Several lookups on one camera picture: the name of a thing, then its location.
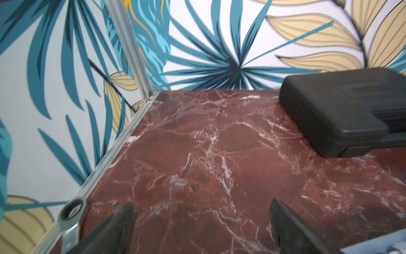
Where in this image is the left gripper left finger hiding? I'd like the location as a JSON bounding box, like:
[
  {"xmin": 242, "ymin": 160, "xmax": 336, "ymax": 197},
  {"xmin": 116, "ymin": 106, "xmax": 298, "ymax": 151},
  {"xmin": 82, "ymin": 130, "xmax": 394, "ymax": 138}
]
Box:
[{"xmin": 68, "ymin": 203, "xmax": 136, "ymax": 254}]

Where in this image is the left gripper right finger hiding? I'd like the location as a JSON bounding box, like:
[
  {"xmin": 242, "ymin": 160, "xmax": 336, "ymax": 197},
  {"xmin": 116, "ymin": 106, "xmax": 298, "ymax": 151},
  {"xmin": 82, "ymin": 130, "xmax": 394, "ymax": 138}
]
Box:
[{"xmin": 270, "ymin": 199, "xmax": 342, "ymax": 254}]

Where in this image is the blue plastic storage tray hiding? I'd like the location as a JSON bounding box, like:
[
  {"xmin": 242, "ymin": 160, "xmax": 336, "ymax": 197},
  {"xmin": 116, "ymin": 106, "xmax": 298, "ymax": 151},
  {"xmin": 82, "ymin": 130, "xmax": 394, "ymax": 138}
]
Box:
[{"xmin": 341, "ymin": 229, "xmax": 406, "ymax": 254}]

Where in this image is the black plastic tool case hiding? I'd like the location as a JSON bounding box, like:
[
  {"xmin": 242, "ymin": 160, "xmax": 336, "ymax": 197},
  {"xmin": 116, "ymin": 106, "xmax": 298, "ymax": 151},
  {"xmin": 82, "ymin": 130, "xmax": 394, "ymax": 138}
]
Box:
[{"xmin": 279, "ymin": 68, "xmax": 406, "ymax": 158}]

